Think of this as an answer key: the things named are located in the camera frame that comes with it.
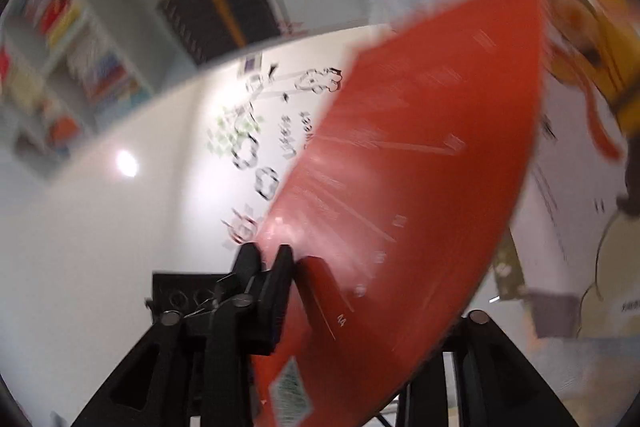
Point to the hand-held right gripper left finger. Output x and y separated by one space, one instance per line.
277 287

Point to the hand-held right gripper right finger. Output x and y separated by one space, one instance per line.
490 382

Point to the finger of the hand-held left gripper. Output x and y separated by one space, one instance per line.
247 264

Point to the red book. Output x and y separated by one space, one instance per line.
415 157

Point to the round ceiling light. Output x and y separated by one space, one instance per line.
127 163

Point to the black green wall decal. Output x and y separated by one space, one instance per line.
265 182

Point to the yellow cartoon wall poster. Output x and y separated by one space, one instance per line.
600 32

